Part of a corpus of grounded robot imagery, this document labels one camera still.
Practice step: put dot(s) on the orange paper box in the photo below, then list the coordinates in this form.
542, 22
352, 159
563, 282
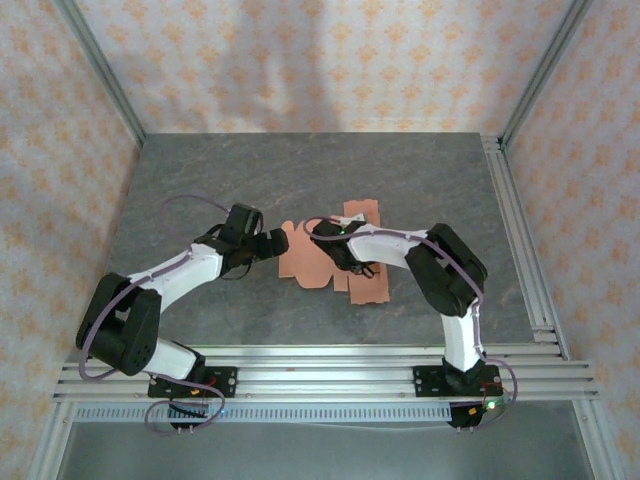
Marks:
305, 265

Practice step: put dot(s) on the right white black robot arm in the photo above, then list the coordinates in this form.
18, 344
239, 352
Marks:
380, 246

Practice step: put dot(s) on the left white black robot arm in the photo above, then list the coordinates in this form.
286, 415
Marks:
190, 270

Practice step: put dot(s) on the grey metal lower sheet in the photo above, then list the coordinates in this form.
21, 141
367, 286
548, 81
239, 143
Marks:
325, 455

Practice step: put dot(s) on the long aluminium base rail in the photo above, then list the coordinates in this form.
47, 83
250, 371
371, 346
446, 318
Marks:
325, 375

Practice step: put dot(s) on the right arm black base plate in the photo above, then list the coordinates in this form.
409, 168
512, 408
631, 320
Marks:
427, 380

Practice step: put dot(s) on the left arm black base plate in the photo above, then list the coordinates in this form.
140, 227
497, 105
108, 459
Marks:
225, 380

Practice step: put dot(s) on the aluminium side rail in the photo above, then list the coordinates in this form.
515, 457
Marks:
500, 170

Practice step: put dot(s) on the aluminium frame post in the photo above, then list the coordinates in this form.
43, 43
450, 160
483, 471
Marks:
100, 67
546, 65

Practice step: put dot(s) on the aluminium frame leg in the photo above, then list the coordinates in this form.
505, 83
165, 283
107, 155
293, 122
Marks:
52, 440
597, 440

